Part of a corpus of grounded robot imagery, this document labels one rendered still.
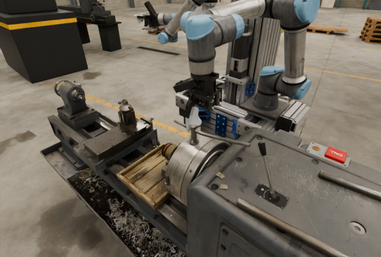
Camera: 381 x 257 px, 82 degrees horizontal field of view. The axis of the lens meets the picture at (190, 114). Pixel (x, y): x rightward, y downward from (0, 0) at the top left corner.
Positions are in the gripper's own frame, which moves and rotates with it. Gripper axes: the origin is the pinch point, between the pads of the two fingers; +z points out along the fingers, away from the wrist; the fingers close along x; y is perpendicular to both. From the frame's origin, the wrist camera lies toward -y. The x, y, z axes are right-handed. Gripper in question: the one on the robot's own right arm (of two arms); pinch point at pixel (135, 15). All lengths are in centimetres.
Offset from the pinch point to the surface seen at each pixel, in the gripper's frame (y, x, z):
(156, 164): 59, -82, -48
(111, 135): 51, -75, -15
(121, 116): 41, -67, -20
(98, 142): 50, -84, -12
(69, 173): 92, -87, 29
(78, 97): 42, -57, 23
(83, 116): 56, -59, 23
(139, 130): 47, -70, -33
